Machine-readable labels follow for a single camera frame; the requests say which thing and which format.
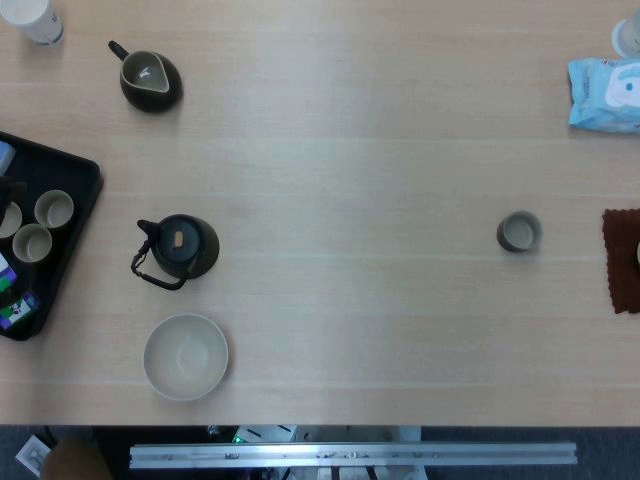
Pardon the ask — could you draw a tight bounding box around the white paper cup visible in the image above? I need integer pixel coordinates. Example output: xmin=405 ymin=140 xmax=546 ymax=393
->
xmin=0 ymin=0 xmax=65 ymax=47

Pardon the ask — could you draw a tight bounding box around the dark teacup beige inside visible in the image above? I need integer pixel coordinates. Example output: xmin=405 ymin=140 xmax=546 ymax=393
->
xmin=496 ymin=210 xmax=544 ymax=254

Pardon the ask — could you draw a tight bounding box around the small beige teacup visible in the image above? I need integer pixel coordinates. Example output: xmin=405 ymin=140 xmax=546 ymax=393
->
xmin=11 ymin=222 xmax=54 ymax=264
xmin=33 ymin=189 xmax=76 ymax=230
xmin=0 ymin=202 xmax=24 ymax=240

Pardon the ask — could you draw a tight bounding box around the black plastic tray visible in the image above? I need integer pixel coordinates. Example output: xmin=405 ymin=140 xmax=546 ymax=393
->
xmin=0 ymin=130 xmax=105 ymax=343

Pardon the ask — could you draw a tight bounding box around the black teapot with handle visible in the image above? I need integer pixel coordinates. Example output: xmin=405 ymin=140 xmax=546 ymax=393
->
xmin=130 ymin=213 xmax=221 ymax=291

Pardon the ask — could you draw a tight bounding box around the brown cloth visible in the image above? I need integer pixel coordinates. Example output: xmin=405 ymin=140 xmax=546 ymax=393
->
xmin=601 ymin=207 xmax=640 ymax=316

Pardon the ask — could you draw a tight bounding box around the white floor socket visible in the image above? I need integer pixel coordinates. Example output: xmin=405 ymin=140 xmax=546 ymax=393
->
xmin=14 ymin=434 xmax=51 ymax=476

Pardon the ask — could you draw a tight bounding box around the blue wet wipes pack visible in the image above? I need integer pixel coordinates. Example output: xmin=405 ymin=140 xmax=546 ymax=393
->
xmin=567 ymin=56 xmax=640 ymax=134

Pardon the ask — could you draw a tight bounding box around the purple green carton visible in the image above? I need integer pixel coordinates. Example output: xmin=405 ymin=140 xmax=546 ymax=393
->
xmin=0 ymin=252 xmax=41 ymax=334

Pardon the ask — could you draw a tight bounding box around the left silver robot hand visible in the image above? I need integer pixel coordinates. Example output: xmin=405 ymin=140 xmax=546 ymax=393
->
xmin=0 ymin=174 xmax=29 ymax=307

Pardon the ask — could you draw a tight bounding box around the large beige bowl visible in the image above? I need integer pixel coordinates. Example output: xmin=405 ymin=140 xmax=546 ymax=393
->
xmin=142 ymin=312 xmax=230 ymax=402

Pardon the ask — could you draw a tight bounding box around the dark pitcher beige inside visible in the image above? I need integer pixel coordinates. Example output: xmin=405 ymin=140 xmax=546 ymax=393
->
xmin=107 ymin=39 xmax=184 ymax=113

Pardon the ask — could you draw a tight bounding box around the brown round stool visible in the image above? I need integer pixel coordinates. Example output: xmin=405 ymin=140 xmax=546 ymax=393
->
xmin=40 ymin=437 xmax=114 ymax=480

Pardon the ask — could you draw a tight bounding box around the aluminium rail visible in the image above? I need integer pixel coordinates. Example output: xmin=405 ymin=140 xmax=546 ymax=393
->
xmin=128 ymin=441 xmax=579 ymax=470

